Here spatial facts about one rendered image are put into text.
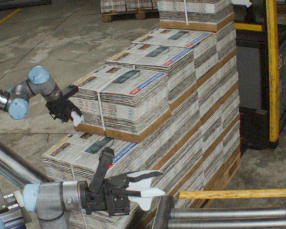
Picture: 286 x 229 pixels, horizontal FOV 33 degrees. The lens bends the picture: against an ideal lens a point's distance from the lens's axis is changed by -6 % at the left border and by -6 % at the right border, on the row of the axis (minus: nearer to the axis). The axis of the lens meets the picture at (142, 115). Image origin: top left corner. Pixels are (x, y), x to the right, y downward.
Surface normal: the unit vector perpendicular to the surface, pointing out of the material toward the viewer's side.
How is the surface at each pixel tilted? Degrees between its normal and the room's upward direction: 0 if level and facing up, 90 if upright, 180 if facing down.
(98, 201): 82
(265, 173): 0
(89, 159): 0
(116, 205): 82
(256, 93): 90
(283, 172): 0
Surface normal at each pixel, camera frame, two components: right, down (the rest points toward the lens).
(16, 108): 0.14, 0.42
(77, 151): -0.10, -0.89
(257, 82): -0.51, 0.43
